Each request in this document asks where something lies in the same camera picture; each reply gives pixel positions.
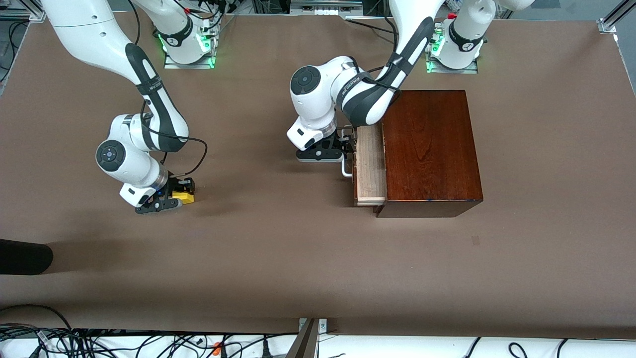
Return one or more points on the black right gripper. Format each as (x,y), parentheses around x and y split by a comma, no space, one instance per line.
(177,185)

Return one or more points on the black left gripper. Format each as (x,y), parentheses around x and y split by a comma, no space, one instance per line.
(344,137)

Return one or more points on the yellow cube block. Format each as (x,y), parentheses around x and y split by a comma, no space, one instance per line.
(188,198)

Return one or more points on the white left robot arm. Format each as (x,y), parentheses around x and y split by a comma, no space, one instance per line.
(318,99)

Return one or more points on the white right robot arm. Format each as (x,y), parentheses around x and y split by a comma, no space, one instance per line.
(89,35)

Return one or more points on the white socket block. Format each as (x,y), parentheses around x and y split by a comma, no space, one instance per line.
(323,12)

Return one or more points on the dark brown wooden cabinet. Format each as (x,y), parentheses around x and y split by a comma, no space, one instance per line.
(430,149)

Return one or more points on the orange plug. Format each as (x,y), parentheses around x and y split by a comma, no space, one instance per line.
(217,348)

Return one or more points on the black cylindrical object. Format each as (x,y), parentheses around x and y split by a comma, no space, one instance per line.
(25,256)

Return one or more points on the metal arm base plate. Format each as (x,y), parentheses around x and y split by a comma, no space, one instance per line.
(171,65)
(472,70)

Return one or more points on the metal table bracket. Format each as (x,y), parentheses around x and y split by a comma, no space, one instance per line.
(305,343)

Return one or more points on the aluminium frame post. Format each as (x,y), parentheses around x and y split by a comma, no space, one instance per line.
(35,15)
(613,17)

